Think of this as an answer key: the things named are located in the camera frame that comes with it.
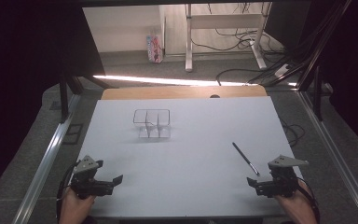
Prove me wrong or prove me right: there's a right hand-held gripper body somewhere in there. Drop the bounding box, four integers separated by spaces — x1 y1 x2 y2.
255 155 310 199

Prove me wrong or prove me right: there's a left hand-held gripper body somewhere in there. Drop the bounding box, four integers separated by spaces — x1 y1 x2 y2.
69 155 116 201

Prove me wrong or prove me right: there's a black makeup brush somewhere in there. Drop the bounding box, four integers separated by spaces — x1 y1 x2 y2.
231 142 261 177

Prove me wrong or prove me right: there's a clear acrylic organizer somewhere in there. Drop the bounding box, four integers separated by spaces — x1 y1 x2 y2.
132 108 172 139

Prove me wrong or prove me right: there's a person's right hand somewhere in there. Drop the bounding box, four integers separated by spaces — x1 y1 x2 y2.
274 179 319 224

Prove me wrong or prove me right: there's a person's left hand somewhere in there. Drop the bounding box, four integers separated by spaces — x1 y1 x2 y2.
58 187 96 224

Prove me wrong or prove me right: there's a white table cover sheet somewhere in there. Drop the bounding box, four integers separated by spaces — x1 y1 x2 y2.
83 95 303 218

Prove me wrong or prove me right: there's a black metal stand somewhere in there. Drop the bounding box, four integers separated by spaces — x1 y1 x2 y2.
58 74 115 124
260 0 352 122

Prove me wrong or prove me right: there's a wooden table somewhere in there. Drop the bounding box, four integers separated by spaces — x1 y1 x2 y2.
101 85 269 101

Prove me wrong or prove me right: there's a white power strip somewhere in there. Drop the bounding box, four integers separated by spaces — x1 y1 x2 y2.
274 63 291 78

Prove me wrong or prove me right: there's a colourful printed box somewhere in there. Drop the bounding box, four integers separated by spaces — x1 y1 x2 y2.
145 35 164 64

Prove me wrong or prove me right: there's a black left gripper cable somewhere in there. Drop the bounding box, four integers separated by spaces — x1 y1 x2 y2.
56 160 82 220

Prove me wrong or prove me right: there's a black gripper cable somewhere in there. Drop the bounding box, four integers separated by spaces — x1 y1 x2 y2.
296 177 322 222
56 160 82 220

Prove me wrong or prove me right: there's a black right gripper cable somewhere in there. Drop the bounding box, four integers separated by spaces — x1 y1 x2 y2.
296 177 322 222

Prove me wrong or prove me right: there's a black rectangular floor frame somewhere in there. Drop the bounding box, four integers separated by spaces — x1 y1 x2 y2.
62 123 85 146

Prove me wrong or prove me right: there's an aluminium rail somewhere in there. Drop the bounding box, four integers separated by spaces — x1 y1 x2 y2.
11 92 82 224
297 90 358 224

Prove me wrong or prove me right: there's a thin black cable loop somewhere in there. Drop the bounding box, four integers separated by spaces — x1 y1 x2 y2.
280 118 306 147

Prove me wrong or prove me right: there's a tangle of black floor cables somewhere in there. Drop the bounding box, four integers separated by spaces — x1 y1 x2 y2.
190 2 285 54

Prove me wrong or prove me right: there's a white metal desk frame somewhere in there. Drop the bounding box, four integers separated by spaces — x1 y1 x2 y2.
184 3 273 73

